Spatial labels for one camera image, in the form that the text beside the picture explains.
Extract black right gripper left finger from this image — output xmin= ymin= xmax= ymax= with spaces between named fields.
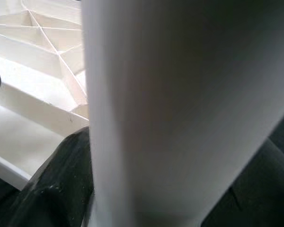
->
xmin=0 ymin=129 xmax=97 ymax=227

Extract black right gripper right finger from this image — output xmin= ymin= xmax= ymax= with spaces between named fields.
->
xmin=201 ymin=138 xmax=284 ymax=227

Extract white plastic children table top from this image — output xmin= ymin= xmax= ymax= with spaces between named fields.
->
xmin=0 ymin=0 xmax=90 ymax=191

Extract white plastic screw-in table leg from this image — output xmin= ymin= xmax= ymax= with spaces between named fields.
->
xmin=81 ymin=0 xmax=284 ymax=227

